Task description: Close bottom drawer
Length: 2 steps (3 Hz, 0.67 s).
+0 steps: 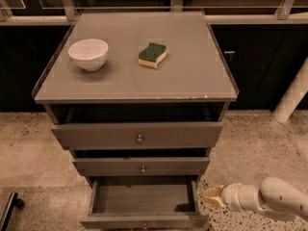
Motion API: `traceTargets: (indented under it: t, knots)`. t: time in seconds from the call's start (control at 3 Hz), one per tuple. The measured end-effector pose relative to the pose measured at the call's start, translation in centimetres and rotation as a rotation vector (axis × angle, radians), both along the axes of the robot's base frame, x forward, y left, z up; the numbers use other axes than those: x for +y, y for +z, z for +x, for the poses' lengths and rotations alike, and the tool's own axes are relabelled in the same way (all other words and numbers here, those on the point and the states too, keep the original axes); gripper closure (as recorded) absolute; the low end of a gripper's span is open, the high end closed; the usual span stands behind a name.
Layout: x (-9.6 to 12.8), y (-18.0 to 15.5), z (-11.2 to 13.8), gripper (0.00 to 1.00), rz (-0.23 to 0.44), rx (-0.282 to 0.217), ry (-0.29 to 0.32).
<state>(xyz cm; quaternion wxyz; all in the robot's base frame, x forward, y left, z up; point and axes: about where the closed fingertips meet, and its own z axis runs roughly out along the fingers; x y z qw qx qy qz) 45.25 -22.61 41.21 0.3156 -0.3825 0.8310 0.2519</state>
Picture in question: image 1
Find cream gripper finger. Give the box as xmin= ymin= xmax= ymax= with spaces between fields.
xmin=202 ymin=185 xmax=225 ymax=209

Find grey bottom drawer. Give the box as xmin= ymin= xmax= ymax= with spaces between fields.
xmin=81 ymin=176 xmax=207 ymax=230

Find grey drawer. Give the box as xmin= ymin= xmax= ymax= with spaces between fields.
xmin=52 ymin=122 xmax=222 ymax=150
xmin=73 ymin=157 xmax=209 ymax=176
xmin=81 ymin=176 xmax=207 ymax=230

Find grey middle drawer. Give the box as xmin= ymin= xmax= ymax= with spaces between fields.
xmin=73 ymin=157 xmax=209 ymax=176

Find grey drawer cabinet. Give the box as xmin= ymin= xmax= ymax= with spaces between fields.
xmin=31 ymin=11 xmax=241 ymax=191

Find grey top drawer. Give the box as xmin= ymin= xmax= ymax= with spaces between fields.
xmin=52 ymin=122 xmax=222 ymax=150

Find white pillar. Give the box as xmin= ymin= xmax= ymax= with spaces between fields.
xmin=273 ymin=58 xmax=308 ymax=123

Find green yellow sponge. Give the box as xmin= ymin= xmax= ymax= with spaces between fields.
xmin=138 ymin=42 xmax=167 ymax=68

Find white ceramic bowl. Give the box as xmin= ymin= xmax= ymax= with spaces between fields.
xmin=68 ymin=38 xmax=109 ymax=71

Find black wheeled base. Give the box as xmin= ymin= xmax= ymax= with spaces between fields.
xmin=0 ymin=192 xmax=24 ymax=231

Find dark wall cabinets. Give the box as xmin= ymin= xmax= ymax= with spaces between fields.
xmin=0 ymin=25 xmax=308 ymax=112

